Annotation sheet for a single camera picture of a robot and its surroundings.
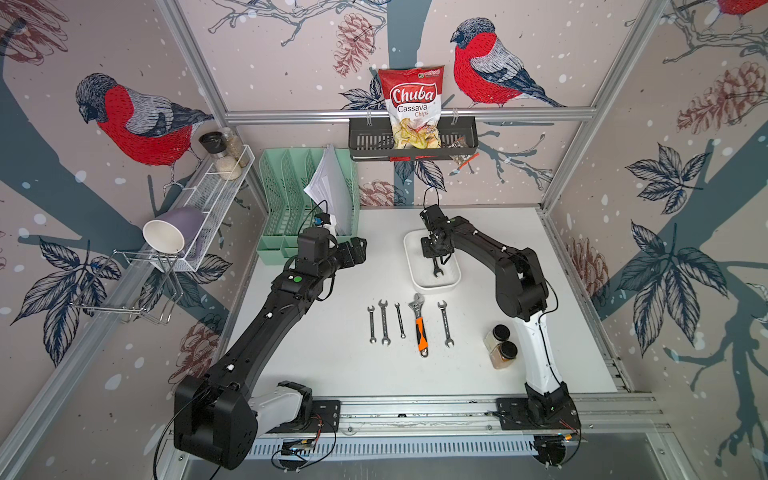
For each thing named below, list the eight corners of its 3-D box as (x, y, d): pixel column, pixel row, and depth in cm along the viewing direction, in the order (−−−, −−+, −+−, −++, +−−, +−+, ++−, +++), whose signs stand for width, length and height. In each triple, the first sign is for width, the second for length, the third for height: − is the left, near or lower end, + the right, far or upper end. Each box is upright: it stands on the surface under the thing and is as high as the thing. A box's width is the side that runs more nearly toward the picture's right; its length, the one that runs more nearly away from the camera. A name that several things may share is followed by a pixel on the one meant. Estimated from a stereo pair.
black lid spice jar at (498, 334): (486, 352, 86) (496, 338, 77) (483, 339, 88) (493, 324, 80) (500, 352, 86) (512, 338, 77) (496, 339, 88) (508, 324, 80)
